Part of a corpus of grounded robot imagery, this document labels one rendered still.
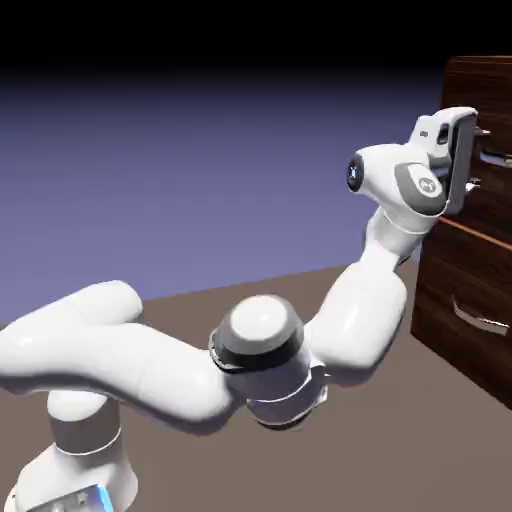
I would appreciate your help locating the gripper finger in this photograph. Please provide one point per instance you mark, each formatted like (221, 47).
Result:
(473, 184)
(482, 132)

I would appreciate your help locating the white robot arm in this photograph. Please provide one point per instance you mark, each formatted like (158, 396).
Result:
(352, 320)

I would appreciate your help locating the dark wood drawer front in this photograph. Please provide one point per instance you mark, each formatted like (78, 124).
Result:
(448, 280)
(494, 200)

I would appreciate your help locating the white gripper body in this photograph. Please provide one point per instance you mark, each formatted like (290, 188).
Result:
(463, 160)

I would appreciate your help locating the dark wood cabinet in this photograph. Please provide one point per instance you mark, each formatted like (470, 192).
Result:
(472, 280)

